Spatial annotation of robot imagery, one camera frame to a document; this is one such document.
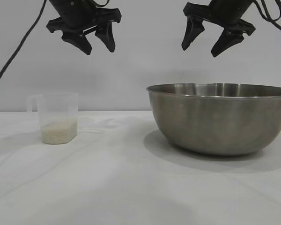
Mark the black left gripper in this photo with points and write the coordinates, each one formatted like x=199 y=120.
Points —
x=79 y=14

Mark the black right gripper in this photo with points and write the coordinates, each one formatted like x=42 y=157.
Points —
x=224 y=14

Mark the clear plastic measuring cup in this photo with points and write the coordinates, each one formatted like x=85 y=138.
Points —
x=58 y=107

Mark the stainless steel bowl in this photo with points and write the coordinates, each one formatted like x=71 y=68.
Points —
x=220 y=124

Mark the white rice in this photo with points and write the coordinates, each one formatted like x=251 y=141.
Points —
x=59 y=132

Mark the white tablecloth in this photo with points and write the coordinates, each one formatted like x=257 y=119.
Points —
x=107 y=187

